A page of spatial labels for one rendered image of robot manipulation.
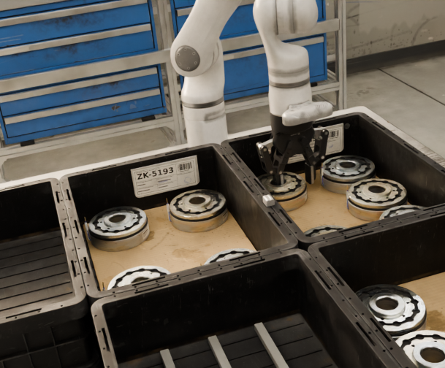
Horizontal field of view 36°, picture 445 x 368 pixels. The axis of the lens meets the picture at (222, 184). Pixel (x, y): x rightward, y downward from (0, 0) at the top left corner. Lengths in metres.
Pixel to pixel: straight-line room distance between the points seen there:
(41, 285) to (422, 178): 0.66
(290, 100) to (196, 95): 0.35
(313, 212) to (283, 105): 0.20
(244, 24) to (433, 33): 1.83
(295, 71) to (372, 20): 3.28
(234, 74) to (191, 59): 1.77
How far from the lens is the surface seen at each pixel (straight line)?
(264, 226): 1.08
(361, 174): 1.31
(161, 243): 1.20
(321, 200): 1.28
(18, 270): 1.22
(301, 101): 1.19
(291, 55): 1.17
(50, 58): 3.02
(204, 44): 1.42
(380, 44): 4.52
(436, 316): 1.02
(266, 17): 1.15
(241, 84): 3.23
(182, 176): 1.30
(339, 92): 3.43
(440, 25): 4.72
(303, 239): 0.98
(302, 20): 1.15
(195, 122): 1.50
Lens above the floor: 1.46
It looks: 27 degrees down
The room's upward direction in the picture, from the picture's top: 6 degrees counter-clockwise
